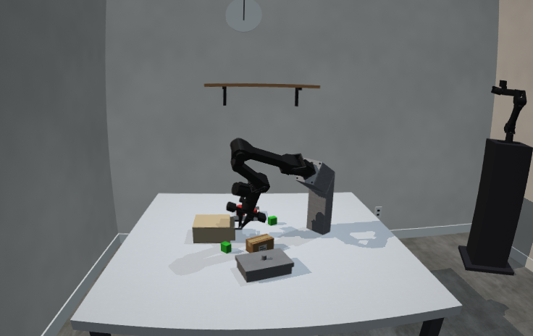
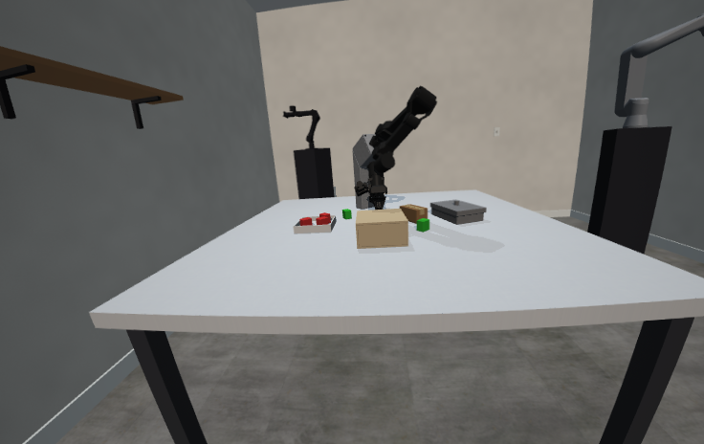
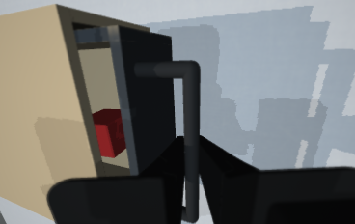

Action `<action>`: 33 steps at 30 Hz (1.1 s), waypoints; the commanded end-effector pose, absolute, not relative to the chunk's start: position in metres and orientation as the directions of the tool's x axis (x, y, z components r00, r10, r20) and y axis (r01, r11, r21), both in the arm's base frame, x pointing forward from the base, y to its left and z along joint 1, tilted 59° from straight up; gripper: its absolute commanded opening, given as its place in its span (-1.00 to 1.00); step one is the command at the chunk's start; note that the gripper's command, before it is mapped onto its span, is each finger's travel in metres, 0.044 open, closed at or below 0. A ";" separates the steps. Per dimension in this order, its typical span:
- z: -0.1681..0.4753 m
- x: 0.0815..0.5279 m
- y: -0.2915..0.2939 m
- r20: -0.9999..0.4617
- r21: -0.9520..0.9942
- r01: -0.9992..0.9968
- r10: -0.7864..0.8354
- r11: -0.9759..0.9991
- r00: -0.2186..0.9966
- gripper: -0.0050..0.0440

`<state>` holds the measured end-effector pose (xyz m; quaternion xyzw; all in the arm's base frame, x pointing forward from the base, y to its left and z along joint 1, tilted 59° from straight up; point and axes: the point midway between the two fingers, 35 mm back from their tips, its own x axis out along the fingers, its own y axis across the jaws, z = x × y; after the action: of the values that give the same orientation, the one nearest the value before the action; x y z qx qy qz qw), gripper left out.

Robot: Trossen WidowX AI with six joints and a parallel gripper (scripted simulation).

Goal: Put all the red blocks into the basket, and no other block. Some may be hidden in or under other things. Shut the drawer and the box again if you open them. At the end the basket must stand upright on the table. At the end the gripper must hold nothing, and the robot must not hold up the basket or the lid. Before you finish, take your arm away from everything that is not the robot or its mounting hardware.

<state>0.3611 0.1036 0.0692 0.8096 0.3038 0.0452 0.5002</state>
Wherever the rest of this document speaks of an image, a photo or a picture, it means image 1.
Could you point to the green block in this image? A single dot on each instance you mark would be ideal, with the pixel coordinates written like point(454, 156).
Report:
point(226, 247)
point(272, 220)

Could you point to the brown cardboard box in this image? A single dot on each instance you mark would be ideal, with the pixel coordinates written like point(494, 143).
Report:
point(259, 243)

